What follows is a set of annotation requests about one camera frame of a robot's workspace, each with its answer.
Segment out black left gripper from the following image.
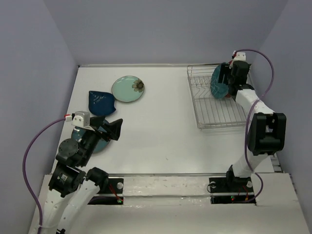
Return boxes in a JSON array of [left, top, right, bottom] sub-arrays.
[[80, 114, 124, 165]]

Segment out teal scalloped plate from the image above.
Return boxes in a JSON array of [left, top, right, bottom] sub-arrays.
[[210, 63, 229, 99]]

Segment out small dark teal round plate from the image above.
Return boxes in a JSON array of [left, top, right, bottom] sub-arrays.
[[71, 127, 109, 154]]

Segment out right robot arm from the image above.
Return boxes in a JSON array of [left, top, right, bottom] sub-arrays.
[[217, 60, 287, 191]]

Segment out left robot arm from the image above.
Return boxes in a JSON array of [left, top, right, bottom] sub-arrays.
[[22, 112, 123, 234]]

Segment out navy blue leaf-shaped dish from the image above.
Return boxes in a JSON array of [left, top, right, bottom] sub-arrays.
[[88, 91, 116, 116]]

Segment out light green flower plate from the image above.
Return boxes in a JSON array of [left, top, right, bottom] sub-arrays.
[[111, 76, 145, 103]]

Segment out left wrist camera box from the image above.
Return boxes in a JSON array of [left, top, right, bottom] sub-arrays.
[[71, 111, 94, 131]]

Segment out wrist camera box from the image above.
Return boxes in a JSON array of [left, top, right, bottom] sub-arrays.
[[71, 111, 94, 131], [232, 51, 246, 61]]

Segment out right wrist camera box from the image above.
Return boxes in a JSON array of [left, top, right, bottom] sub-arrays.
[[232, 51, 246, 61]]

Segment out metal wire dish rack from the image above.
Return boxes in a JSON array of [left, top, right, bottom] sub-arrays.
[[187, 64, 247, 129]]

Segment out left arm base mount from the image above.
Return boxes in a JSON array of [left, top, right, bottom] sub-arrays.
[[88, 177, 124, 205]]

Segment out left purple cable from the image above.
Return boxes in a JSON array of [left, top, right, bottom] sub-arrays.
[[22, 113, 73, 229]]

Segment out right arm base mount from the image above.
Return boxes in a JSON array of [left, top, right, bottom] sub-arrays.
[[206, 177, 255, 205]]

